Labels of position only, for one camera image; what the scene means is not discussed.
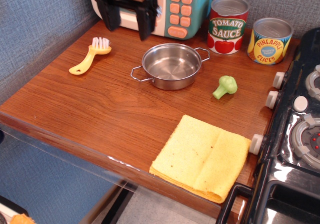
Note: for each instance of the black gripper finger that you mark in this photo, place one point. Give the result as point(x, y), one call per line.
point(146, 19)
point(110, 14)

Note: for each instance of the yellow dish brush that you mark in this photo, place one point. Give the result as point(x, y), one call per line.
point(99, 46)

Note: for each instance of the small metal pot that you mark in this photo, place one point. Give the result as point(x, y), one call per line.
point(170, 66)

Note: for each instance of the toy microwave oven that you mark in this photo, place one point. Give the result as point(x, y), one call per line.
point(179, 19)

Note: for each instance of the tomato sauce can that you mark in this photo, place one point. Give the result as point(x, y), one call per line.
point(227, 24)

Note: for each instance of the green toy broccoli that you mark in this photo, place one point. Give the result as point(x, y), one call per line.
point(227, 84)

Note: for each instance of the pineapple slices can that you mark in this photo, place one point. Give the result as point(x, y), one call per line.
point(269, 40)

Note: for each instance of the white stove knob back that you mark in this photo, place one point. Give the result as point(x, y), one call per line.
point(278, 80)

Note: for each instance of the white stove knob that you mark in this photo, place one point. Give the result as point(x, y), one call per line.
point(256, 143)
point(271, 99)
point(278, 80)

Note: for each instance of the white stove knob middle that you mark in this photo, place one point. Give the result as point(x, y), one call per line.
point(271, 99)

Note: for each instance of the yellow folded cloth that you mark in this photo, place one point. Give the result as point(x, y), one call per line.
point(202, 159)

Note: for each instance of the white stove knob front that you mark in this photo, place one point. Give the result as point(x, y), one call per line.
point(256, 143)

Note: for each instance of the black toy stove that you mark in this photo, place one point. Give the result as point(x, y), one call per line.
point(286, 187)

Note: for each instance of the orange object bottom corner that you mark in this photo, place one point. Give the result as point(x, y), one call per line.
point(11, 213)

